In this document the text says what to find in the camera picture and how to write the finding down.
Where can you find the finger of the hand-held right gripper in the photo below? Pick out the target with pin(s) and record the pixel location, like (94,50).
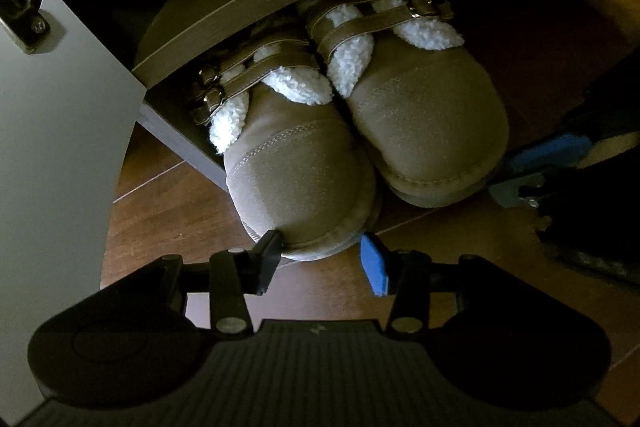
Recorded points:
(550,152)
(510,194)

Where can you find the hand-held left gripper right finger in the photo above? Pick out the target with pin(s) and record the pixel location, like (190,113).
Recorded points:
(376,264)

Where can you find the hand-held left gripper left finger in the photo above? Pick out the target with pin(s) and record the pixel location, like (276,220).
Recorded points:
(267,257)

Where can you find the brown fleece buckle boot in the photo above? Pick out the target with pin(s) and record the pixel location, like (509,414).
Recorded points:
(425,117)
(295,167)

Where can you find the white cabinet door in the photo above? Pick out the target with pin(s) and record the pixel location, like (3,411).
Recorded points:
(60,157)

